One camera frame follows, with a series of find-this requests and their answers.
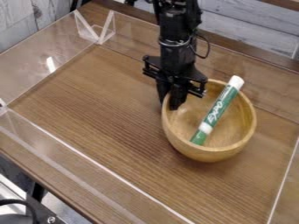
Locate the black cable bottom left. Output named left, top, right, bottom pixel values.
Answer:
left=0, top=197, right=43, bottom=224

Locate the brown wooden bowl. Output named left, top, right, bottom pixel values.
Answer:
left=162, top=75, right=258, bottom=163

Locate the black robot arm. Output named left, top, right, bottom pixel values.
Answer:
left=143, top=0, right=211, bottom=110

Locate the clear acrylic corner bracket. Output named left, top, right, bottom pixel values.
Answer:
left=73, top=10, right=116, bottom=45

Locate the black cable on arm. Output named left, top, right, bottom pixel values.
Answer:
left=191, top=31, right=211, bottom=60

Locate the black metal table frame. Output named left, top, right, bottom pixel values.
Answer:
left=0, top=156, right=67, bottom=224

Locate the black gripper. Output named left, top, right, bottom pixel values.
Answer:
left=143, top=40, right=208, bottom=110

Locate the green white Expo marker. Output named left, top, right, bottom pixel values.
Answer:
left=191, top=75, right=244, bottom=145

